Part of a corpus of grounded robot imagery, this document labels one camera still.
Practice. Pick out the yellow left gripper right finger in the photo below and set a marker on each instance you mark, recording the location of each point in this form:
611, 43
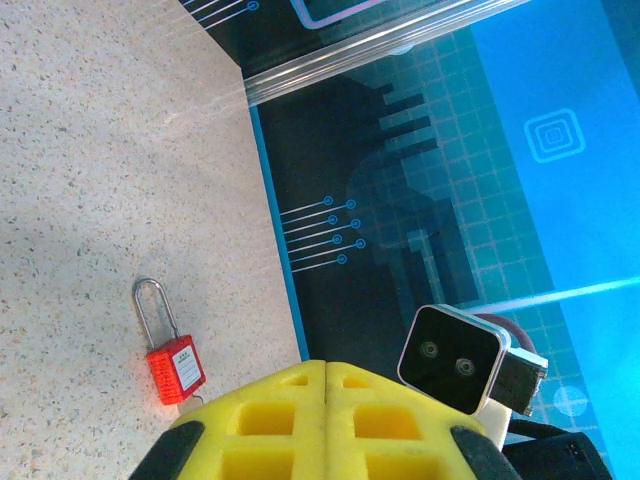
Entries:
390, 450

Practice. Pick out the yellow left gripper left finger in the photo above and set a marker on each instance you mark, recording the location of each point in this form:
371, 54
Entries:
270, 450

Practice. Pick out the red padlock with white label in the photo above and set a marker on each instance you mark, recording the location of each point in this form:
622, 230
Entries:
175, 370

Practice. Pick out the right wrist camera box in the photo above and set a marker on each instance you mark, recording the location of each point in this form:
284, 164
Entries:
445, 355

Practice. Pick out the aluminium frame post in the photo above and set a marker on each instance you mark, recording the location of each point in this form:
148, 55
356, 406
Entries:
380, 45

